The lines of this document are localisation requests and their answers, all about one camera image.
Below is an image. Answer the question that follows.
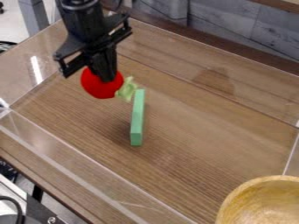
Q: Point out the black equipment with screw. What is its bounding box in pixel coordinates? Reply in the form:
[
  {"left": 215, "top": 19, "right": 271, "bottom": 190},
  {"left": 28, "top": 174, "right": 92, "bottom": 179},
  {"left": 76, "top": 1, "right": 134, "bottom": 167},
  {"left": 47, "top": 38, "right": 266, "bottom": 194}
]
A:
[{"left": 23, "top": 196, "right": 67, "bottom": 224}]

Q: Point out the wooden bowl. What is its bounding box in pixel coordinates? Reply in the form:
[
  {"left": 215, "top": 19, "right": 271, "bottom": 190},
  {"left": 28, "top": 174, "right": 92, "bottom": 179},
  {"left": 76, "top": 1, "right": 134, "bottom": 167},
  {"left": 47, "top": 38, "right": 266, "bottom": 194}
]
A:
[{"left": 215, "top": 175, "right": 299, "bottom": 224}]

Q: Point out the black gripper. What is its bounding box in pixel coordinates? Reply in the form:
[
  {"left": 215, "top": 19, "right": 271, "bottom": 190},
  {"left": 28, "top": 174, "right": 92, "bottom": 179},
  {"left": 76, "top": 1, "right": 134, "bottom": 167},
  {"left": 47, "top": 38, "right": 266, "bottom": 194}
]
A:
[{"left": 52, "top": 0, "right": 132, "bottom": 82}]

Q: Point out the red plush fruit green stem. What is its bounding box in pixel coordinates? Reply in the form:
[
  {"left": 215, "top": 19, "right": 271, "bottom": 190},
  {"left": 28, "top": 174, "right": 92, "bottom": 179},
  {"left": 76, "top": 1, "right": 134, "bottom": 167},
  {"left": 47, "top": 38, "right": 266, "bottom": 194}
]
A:
[{"left": 80, "top": 68, "right": 138, "bottom": 102}]

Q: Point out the black cable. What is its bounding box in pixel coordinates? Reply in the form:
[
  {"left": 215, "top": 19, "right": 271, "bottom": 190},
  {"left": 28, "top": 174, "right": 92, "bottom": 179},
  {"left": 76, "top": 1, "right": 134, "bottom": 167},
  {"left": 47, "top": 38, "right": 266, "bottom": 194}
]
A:
[{"left": 0, "top": 195, "right": 26, "bottom": 224}]

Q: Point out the green rectangular block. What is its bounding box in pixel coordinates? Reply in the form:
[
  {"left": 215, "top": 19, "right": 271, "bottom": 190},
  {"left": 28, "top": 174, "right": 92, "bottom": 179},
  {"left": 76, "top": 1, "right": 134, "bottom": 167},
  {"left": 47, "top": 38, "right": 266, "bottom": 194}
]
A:
[{"left": 130, "top": 89, "right": 146, "bottom": 146}]

